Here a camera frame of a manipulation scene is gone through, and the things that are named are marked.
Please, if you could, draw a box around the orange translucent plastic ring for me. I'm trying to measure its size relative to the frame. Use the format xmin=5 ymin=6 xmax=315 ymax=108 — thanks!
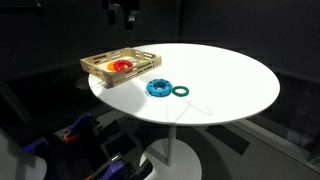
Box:
xmin=106 ymin=61 xmax=117 ymax=72

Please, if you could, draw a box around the red ribbed plastic ring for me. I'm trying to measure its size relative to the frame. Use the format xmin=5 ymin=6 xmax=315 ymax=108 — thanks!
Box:
xmin=113 ymin=59 xmax=134 ymax=72

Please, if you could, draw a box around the blue plastic ring with holes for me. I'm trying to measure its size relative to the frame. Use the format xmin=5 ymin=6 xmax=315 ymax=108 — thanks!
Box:
xmin=145 ymin=78 xmax=174 ymax=98

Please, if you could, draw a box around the white table pedestal base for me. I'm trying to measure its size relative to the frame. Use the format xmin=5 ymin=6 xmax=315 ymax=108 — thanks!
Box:
xmin=139 ymin=124 xmax=203 ymax=180

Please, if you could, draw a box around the purple black clamp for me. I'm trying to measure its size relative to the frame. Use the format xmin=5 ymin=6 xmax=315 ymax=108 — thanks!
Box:
xmin=22 ymin=135 xmax=50 ymax=155
xmin=84 ymin=151 xmax=154 ymax=180
xmin=54 ymin=112 xmax=103 ymax=145

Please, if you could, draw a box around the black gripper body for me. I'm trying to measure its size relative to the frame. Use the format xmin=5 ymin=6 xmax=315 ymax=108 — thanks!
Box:
xmin=101 ymin=0 xmax=141 ymax=12

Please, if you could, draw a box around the light wooden slatted tray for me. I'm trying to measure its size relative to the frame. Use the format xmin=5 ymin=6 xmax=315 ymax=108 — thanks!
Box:
xmin=79 ymin=47 xmax=163 ymax=89

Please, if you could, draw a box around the thin green plastic ring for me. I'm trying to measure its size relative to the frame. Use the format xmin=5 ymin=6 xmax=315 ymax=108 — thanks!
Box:
xmin=171 ymin=85 xmax=190 ymax=98

